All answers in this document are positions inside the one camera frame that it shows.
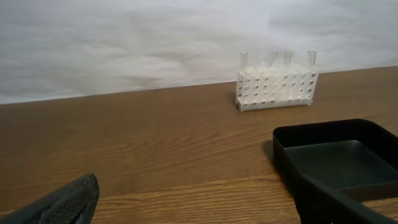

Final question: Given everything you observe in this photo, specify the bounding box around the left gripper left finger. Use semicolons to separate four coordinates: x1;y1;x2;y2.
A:
0;173;100;224

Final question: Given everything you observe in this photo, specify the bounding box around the black tray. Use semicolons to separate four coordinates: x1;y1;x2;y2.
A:
272;118;398;203

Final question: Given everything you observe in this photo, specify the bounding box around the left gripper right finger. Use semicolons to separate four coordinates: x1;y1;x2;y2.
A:
294;173;398;224

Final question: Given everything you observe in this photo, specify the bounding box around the white test tube rack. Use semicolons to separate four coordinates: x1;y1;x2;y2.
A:
235;63;320;113

